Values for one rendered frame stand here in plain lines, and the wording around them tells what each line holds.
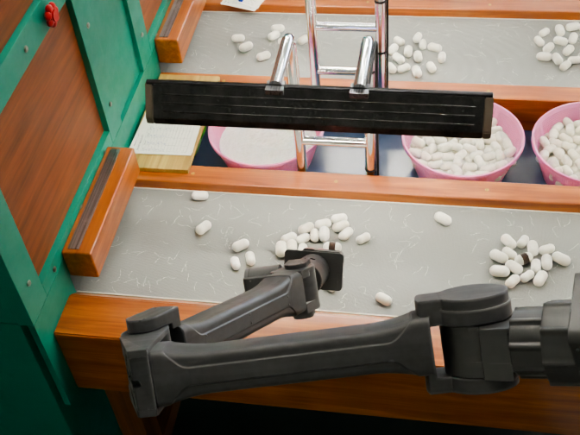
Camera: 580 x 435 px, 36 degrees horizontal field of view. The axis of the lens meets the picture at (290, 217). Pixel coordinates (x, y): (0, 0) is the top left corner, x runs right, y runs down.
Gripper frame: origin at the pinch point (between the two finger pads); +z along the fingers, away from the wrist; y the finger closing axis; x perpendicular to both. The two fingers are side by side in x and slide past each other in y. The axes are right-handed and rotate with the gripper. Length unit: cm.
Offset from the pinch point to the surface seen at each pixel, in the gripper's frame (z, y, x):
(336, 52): 68, 7, -42
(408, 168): 46, -13, -15
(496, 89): 54, -32, -34
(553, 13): 79, -46, -55
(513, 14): 80, -36, -54
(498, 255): 16.1, -32.6, -1.3
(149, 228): 20.0, 38.9, -0.9
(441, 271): 14.9, -22.0, 2.4
